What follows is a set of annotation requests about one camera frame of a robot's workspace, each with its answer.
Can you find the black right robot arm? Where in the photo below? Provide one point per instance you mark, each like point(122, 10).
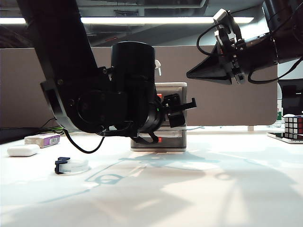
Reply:
point(284, 28)

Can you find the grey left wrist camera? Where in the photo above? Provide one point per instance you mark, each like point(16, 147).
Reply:
point(158, 67)

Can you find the black Rubik's cube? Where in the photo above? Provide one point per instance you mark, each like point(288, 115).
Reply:
point(293, 126)

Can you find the brown desk partition panel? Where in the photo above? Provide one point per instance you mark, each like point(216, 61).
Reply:
point(225, 106)

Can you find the long ceiling light strip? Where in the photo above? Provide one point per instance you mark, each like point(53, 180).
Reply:
point(142, 20)

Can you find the white plastic drawer cabinet frame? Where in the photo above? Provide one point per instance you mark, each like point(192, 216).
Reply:
point(170, 84)

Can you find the white framed dark tray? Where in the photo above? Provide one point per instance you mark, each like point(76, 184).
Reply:
point(284, 139)

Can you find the tissue pack purple print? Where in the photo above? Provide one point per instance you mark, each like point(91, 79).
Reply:
point(40, 140)

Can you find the black monitor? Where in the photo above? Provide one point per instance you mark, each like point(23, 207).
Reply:
point(291, 99)

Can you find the transparent tape roll blue cutter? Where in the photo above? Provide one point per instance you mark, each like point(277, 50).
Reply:
point(71, 166)

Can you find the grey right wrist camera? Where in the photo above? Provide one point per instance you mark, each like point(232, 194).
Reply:
point(225, 20)

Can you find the white earbuds case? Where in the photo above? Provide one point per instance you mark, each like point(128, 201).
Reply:
point(22, 151)

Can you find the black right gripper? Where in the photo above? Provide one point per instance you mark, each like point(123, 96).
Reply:
point(233, 59)

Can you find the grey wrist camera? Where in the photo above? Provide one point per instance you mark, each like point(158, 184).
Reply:
point(158, 67)
point(225, 20)

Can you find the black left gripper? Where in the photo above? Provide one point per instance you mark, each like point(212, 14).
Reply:
point(175, 104)

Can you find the clear bottle green label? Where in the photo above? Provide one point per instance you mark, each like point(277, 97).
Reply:
point(279, 116)

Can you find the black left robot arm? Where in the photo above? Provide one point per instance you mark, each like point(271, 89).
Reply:
point(59, 47)

